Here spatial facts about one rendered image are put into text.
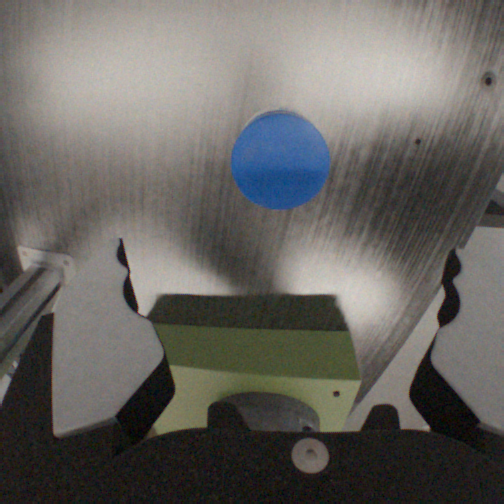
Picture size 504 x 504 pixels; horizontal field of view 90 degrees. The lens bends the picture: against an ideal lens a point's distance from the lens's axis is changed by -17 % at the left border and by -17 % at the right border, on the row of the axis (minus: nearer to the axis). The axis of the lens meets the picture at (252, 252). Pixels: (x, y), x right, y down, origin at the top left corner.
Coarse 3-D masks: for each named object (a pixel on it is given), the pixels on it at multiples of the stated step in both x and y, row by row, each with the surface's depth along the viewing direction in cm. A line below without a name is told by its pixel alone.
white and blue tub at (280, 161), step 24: (264, 120) 19; (288, 120) 19; (240, 144) 20; (264, 144) 20; (288, 144) 20; (312, 144) 20; (240, 168) 21; (264, 168) 21; (288, 168) 21; (312, 168) 21; (264, 192) 22; (288, 192) 22; (312, 192) 22
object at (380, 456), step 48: (192, 432) 5; (240, 432) 5; (288, 432) 5; (336, 432) 5; (384, 432) 4; (432, 432) 4; (96, 480) 4; (144, 480) 4; (192, 480) 4; (240, 480) 4; (288, 480) 4; (336, 480) 4; (384, 480) 4; (432, 480) 4; (480, 480) 4
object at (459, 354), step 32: (448, 256) 11; (448, 288) 10; (480, 288) 8; (448, 320) 8; (480, 320) 7; (448, 352) 6; (480, 352) 6; (416, 384) 7; (448, 384) 6; (480, 384) 5; (448, 416) 6; (480, 416) 5
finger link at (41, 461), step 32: (32, 352) 6; (32, 384) 5; (0, 416) 5; (32, 416) 5; (0, 448) 4; (32, 448) 4; (64, 448) 4; (96, 448) 5; (0, 480) 4; (32, 480) 4; (64, 480) 4
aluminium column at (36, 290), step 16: (32, 272) 34; (48, 272) 35; (16, 288) 31; (32, 288) 32; (48, 288) 34; (0, 304) 29; (16, 304) 29; (32, 304) 31; (48, 304) 34; (0, 320) 27; (16, 320) 28; (32, 320) 31; (0, 336) 25; (16, 336) 29; (0, 352) 25; (16, 352) 28; (0, 368) 25
